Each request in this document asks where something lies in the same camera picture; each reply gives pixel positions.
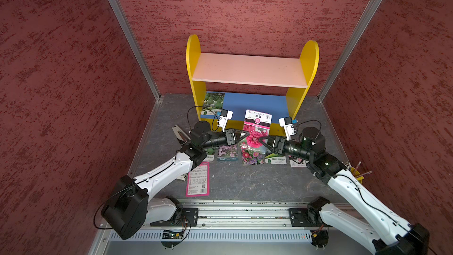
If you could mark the yellow wooden shelf unit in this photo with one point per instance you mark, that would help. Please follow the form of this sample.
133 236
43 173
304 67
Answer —
296 75

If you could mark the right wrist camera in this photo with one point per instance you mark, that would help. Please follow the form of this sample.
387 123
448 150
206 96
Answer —
288 125

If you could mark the green gourd bag shelf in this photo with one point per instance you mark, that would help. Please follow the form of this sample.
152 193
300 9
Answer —
212 105

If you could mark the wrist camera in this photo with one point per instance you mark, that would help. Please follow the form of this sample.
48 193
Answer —
223 118
288 125

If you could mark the left corner aluminium post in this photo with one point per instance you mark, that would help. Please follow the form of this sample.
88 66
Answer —
134 45

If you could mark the corner aluminium post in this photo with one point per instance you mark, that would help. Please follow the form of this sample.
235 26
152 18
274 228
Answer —
356 35
134 45

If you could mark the pink back-side seed bag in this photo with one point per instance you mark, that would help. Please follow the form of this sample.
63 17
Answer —
199 181

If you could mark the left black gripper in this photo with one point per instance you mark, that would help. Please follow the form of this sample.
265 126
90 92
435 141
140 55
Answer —
230 136

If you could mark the right corner aluminium post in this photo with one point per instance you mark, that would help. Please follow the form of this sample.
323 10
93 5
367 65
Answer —
356 35

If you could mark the open black silver stapler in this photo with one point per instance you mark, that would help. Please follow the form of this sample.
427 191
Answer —
180 134

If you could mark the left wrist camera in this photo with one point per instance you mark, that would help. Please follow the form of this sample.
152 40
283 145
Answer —
223 118

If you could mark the purple flower seed bag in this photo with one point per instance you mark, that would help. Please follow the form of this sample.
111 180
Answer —
228 153

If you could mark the large green gourd seed bag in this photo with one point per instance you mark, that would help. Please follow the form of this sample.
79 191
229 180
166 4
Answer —
210 155

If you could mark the mixed flower seed bag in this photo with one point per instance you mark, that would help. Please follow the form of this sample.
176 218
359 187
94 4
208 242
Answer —
297 162

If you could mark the pink zinnia seed bag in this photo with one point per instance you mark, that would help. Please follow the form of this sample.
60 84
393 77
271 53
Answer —
251 157

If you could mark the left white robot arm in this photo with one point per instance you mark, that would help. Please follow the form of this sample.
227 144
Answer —
186 158

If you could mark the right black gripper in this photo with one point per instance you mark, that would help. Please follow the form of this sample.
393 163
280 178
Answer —
278 143

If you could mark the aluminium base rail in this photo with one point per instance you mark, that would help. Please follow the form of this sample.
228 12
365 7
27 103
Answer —
244 216

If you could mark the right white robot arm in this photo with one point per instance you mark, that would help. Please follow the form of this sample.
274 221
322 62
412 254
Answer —
382 231

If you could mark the red dahlia seed bag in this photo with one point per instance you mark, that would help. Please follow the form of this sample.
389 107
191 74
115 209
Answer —
258 126

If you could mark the yellow pencil cup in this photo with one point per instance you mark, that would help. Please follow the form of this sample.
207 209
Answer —
357 171

